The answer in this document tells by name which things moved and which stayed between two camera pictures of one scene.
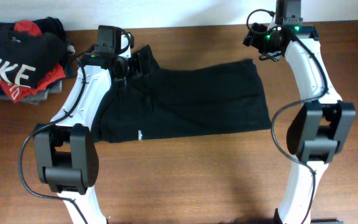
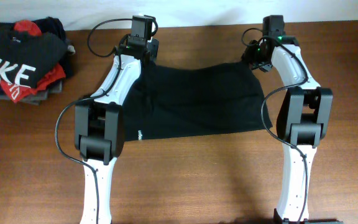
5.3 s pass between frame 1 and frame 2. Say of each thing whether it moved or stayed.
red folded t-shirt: stayed
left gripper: moved
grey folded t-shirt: stayed
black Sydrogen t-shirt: stayed
